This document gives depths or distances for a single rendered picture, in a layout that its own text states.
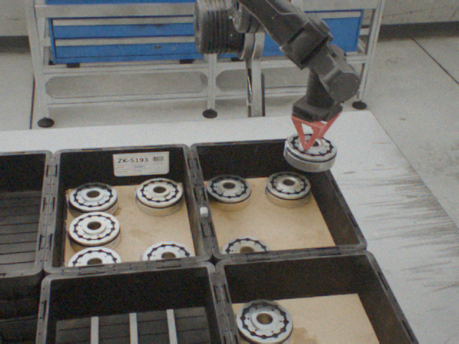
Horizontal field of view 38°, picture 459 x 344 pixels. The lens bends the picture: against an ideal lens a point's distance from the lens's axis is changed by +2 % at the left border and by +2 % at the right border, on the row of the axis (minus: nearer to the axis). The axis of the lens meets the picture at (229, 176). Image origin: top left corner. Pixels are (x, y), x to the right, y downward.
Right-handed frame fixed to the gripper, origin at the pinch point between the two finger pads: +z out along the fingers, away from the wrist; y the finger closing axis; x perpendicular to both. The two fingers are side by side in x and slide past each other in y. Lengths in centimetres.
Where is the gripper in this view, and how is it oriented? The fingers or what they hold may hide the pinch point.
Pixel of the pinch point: (312, 140)
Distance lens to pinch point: 135.0
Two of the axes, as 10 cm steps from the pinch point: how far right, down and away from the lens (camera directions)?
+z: -0.8, 8.1, 5.8
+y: 5.7, -4.4, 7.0
